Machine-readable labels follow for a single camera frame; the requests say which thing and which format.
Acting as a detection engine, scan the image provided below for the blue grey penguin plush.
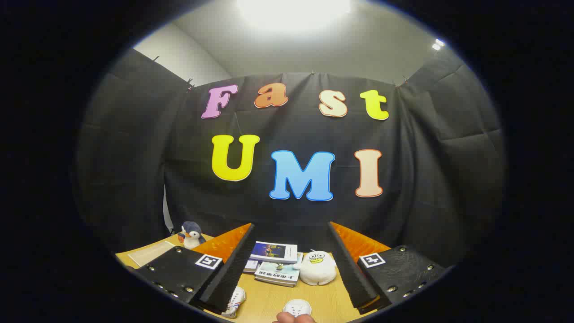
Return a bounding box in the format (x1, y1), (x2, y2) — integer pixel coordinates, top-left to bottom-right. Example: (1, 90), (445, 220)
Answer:
(177, 221), (207, 250)

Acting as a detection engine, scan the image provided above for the book with pale sky cover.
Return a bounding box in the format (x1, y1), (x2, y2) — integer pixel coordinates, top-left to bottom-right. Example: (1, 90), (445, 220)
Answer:
(254, 262), (299, 288)

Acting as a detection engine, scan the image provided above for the large ceiling light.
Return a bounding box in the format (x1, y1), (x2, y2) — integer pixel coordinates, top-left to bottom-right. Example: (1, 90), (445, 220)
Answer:
(235, 0), (352, 33)

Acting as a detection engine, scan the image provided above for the white canvas shoe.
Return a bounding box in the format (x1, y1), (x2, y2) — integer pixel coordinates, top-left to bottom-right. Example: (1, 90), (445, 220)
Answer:
(283, 299), (313, 318)
(221, 286), (247, 319)

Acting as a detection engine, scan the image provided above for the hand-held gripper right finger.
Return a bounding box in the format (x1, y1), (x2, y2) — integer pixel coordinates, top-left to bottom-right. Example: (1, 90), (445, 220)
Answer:
(327, 221), (449, 314)

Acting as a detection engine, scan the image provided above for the white duck plush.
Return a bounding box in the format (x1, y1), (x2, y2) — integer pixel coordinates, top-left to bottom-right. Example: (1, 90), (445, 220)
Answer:
(294, 250), (337, 286)

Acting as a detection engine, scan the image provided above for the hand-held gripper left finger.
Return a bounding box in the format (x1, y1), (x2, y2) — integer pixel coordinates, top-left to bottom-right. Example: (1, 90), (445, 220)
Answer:
(134, 222), (256, 314)

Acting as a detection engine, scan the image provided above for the book with dark blue cover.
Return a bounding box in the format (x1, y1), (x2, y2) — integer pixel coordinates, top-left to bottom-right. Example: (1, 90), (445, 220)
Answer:
(249, 241), (299, 264)

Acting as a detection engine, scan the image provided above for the white book with portrait cover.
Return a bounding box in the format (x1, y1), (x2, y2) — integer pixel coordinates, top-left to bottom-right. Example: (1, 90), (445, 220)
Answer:
(128, 241), (176, 268)

